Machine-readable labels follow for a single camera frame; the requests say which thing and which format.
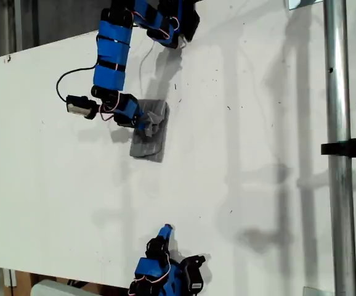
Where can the grey striped towel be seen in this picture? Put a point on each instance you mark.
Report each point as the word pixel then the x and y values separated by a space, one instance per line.
pixel 153 148

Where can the white plastic box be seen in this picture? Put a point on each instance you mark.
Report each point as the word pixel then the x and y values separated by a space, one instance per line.
pixel 51 290

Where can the brown wooden board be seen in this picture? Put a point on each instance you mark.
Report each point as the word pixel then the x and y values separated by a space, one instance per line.
pixel 24 280

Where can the white table leg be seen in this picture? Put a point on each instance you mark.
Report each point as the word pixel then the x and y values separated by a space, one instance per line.
pixel 10 277

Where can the black camera box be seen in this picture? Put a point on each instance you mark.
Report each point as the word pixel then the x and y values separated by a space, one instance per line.
pixel 195 277
pixel 79 106

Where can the steel post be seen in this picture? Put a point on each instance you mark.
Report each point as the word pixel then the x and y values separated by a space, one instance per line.
pixel 338 92

